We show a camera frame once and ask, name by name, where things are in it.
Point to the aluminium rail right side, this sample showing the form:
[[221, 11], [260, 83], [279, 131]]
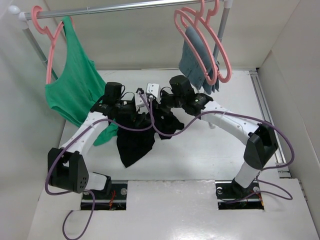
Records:
[[284, 172]]

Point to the blue denim garment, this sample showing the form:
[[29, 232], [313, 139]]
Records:
[[190, 67]]

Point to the black t shirt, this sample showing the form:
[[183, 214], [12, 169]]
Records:
[[134, 145]]

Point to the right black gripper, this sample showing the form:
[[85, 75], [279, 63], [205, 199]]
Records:
[[159, 104]]

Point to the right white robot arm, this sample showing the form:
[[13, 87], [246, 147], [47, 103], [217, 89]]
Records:
[[258, 137]]

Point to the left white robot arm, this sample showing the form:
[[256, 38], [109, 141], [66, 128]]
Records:
[[67, 168]]

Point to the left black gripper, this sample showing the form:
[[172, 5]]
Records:
[[135, 116]]

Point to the metal clothes rack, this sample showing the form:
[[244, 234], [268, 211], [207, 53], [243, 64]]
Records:
[[24, 17]]

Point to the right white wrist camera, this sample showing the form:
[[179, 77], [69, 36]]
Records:
[[153, 90]]

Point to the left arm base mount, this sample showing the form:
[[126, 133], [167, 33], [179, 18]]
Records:
[[113, 199]]

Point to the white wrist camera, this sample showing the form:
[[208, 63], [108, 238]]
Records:
[[153, 90], [139, 98]]

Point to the pink hanger with denim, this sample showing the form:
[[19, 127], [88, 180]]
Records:
[[219, 53]]

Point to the green tank top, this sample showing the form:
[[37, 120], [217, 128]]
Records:
[[79, 86]]

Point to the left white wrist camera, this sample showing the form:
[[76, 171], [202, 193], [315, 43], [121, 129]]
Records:
[[139, 98]]

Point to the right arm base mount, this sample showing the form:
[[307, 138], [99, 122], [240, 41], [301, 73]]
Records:
[[231, 197]]

